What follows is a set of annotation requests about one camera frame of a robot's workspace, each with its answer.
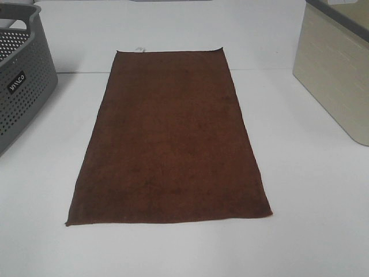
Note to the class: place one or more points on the brown towel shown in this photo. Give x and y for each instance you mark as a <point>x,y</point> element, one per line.
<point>169,145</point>

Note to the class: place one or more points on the beige storage box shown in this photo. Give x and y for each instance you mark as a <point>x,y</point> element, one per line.
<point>331,61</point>

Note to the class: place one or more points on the grey perforated plastic basket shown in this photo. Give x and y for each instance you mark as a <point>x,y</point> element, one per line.
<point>28,75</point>

